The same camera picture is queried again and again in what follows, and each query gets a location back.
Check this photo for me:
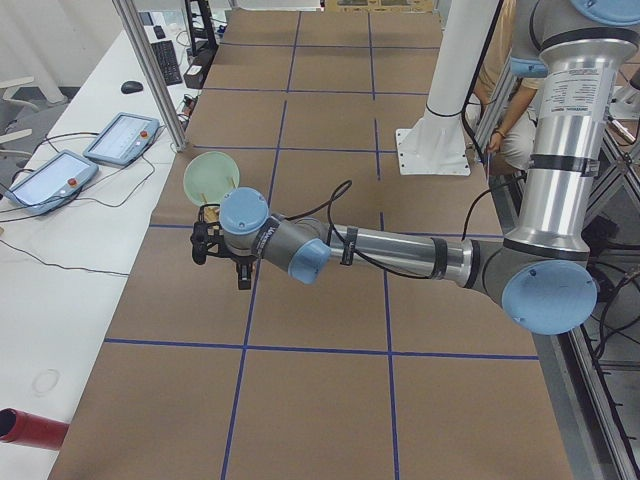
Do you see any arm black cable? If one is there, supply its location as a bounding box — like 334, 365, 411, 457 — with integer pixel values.
287, 179, 441, 279

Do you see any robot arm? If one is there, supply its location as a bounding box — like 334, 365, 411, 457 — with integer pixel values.
208, 1, 639, 335

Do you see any teach pendant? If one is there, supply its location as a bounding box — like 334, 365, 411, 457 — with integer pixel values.
5, 150, 99, 214
83, 112, 160, 166

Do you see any aluminium frame post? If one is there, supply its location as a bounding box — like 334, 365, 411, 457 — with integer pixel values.
112, 0, 187, 152

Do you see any wooden dish rack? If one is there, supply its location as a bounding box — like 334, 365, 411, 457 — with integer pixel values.
198, 203, 219, 223

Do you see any near teach pendant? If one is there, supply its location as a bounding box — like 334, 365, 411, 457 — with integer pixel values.
5, 150, 99, 214

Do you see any light green plate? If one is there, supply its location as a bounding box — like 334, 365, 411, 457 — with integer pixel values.
183, 151, 240, 206

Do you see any black keyboard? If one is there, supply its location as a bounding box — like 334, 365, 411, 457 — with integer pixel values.
151, 40, 182, 86

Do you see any far teach pendant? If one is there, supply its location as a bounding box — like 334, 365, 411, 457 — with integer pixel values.
83, 112, 160, 166

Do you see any seated person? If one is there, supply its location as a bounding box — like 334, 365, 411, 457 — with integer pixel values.
466, 1, 544, 173

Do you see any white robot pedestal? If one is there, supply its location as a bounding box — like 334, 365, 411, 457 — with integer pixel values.
396, 0, 501, 176

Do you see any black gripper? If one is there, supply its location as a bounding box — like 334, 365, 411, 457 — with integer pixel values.
224, 239, 258, 290

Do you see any red cylinder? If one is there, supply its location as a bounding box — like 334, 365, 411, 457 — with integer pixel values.
1, 408, 69, 450

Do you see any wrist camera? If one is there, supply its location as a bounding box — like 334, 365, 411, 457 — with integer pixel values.
190, 214, 225, 265

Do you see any black computer mouse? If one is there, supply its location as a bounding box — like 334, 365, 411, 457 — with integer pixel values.
120, 80, 144, 95

